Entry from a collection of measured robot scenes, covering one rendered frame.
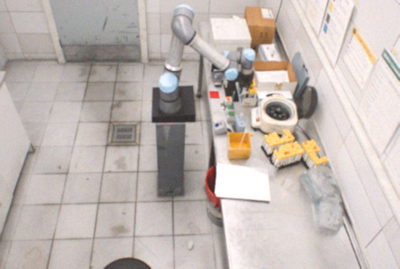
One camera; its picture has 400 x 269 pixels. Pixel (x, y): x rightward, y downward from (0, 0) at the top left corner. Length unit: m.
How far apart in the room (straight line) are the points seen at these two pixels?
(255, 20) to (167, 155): 1.33
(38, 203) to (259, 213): 1.88
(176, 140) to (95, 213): 0.96
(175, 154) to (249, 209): 0.81
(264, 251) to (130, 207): 1.41
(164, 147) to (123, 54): 1.92
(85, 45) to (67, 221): 2.01
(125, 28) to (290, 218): 2.76
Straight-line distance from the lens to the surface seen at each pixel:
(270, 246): 1.97
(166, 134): 2.46
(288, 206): 2.10
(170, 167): 2.75
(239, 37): 2.65
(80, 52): 4.32
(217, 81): 2.63
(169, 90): 2.23
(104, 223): 3.00
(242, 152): 2.17
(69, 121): 3.73
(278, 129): 2.36
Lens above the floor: 2.61
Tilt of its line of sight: 46 degrees down
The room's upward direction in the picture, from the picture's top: 5 degrees clockwise
